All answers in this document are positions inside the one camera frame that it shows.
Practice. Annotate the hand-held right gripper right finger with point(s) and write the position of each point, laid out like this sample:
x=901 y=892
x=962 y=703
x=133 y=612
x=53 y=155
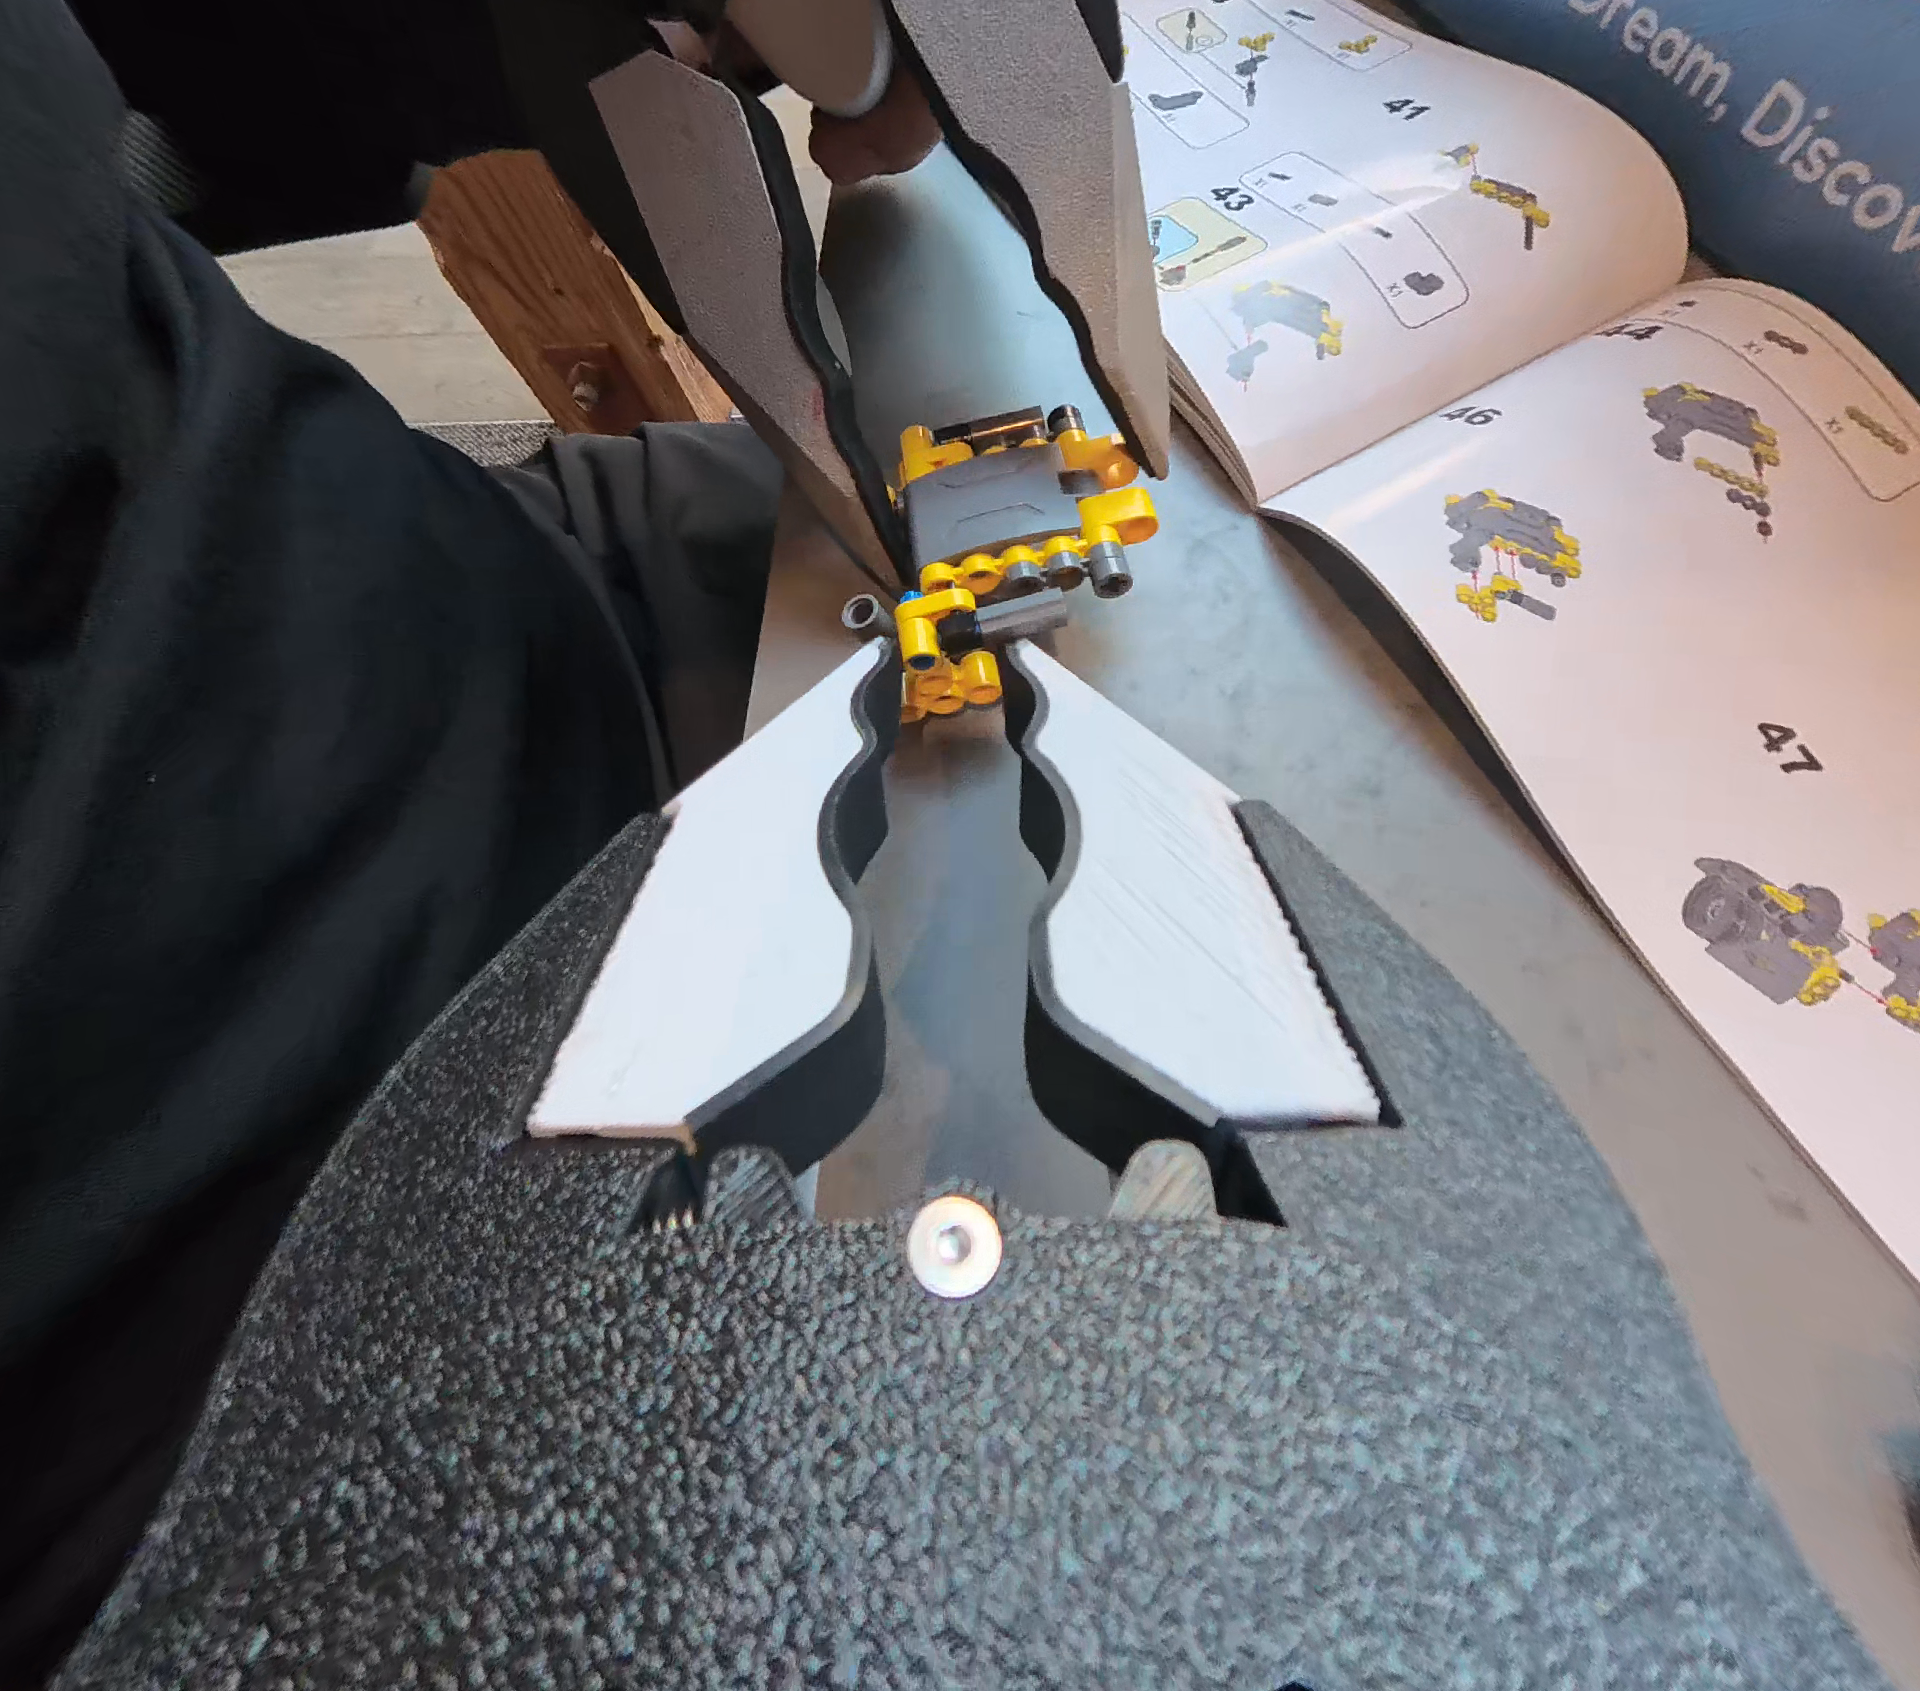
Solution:
x=1200 y=970

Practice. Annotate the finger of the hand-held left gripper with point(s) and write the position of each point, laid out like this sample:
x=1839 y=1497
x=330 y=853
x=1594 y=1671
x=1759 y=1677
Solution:
x=704 y=208
x=1019 y=43

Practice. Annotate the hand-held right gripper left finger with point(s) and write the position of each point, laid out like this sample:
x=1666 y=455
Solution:
x=704 y=970

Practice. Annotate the yellow three-hole connector brick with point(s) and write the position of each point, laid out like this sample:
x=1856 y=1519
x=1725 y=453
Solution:
x=954 y=683

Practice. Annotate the yellow grey brick assembly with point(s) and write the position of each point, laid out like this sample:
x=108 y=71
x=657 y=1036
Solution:
x=989 y=491

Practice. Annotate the yellow brick beam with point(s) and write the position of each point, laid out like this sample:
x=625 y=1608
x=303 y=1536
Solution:
x=927 y=623

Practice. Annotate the grey desk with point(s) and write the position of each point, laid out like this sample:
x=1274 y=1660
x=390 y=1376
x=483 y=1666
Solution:
x=1349 y=747

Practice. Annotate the person's left hand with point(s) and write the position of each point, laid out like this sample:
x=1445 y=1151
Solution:
x=877 y=139

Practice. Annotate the wooden pillar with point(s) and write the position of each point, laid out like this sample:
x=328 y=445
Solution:
x=555 y=280

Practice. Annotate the grey fabric chair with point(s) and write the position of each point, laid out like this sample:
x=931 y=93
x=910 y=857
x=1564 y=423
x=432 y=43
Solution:
x=478 y=438

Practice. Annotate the person's body in black clothing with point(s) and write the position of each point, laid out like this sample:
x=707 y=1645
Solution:
x=223 y=747

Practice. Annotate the open instruction booklet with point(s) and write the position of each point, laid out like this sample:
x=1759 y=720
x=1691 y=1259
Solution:
x=1576 y=522

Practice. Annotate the blue cardboard box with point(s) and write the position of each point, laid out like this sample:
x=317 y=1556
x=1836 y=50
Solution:
x=1650 y=71

